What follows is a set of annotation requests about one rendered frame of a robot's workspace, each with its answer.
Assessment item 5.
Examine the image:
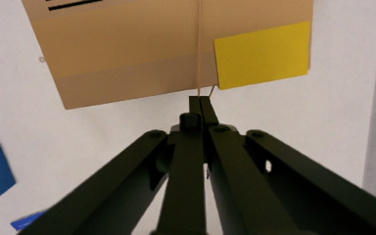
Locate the blue rectangular block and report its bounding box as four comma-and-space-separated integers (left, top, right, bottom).
0, 146, 16, 196

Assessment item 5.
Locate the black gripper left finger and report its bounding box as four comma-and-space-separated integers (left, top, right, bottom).
16, 96, 209, 235

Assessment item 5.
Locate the brown cardboard carton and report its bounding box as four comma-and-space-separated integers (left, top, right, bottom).
22, 0, 313, 110

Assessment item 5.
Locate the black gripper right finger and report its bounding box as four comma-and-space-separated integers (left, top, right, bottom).
200, 96, 376, 235

